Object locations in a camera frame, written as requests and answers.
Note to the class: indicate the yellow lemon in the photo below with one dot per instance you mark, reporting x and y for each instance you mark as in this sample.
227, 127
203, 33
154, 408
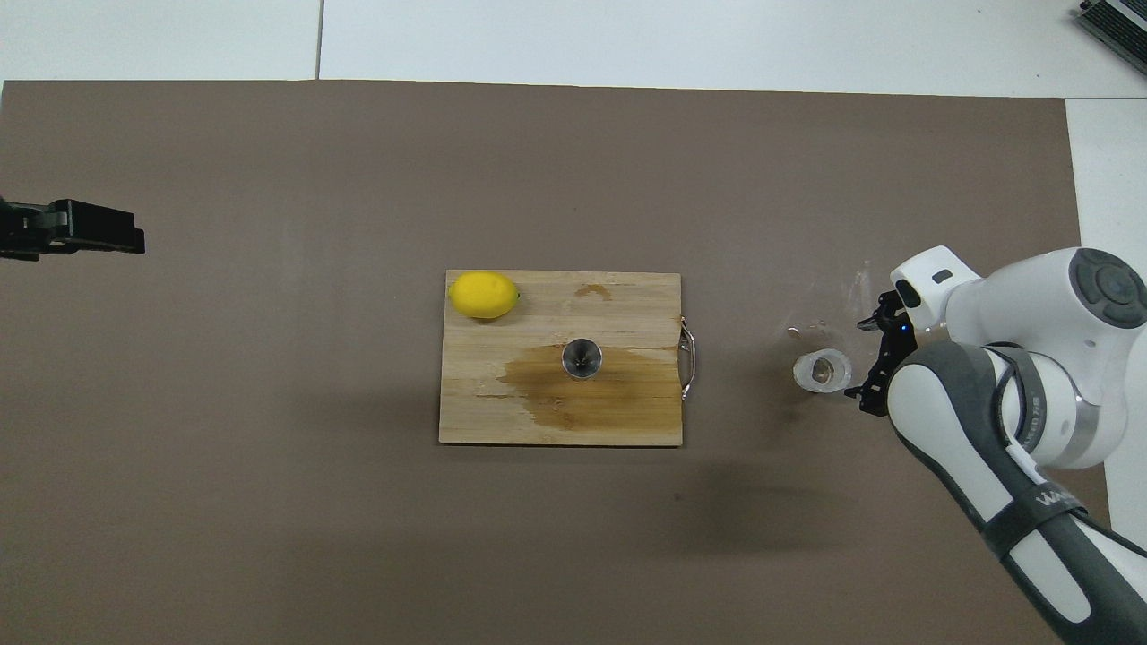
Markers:
484, 296

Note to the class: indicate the wooden cutting board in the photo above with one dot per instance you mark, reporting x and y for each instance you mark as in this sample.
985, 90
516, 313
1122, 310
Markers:
627, 305

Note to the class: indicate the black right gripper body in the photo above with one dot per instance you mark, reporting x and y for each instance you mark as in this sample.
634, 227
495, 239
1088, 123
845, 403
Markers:
898, 336

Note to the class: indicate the brown paper table mat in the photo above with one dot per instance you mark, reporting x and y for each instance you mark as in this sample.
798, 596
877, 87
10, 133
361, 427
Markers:
269, 179

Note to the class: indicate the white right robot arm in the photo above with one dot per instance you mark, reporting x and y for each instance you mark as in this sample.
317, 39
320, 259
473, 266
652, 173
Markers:
1030, 305

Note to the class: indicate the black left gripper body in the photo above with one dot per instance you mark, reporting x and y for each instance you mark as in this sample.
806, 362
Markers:
20, 231

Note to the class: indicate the grey ribbed metal device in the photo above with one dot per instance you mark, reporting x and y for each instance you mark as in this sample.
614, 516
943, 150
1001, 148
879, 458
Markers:
1120, 22

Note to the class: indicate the metal double jigger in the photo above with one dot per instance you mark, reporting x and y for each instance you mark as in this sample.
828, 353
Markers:
582, 358

